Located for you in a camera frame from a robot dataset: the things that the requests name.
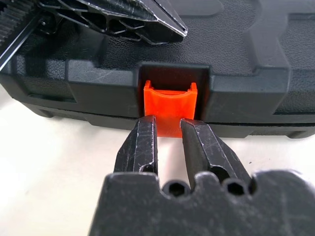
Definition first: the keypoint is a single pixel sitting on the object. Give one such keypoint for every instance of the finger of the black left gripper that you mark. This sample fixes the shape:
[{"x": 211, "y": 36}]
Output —
[
  {"x": 147, "y": 9},
  {"x": 137, "y": 30}
]

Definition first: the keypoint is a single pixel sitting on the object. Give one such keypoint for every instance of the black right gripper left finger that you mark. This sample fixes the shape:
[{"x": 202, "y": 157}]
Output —
[{"x": 140, "y": 147}]

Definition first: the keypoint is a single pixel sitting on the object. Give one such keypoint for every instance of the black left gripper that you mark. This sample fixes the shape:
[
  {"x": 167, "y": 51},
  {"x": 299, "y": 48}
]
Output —
[{"x": 14, "y": 22}]

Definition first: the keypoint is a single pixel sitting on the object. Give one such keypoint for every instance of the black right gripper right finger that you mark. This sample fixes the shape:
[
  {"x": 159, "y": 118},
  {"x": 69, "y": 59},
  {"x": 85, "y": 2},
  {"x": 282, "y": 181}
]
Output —
[{"x": 209, "y": 150}]

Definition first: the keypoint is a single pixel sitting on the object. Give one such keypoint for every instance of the orange case latch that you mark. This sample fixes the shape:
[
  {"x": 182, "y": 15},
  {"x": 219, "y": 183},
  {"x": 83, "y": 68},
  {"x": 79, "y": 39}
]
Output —
[{"x": 169, "y": 105}]

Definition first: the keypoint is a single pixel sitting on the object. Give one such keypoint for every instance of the black plastic tool case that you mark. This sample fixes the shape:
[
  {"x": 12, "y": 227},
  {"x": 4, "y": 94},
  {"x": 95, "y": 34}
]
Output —
[{"x": 246, "y": 49}]

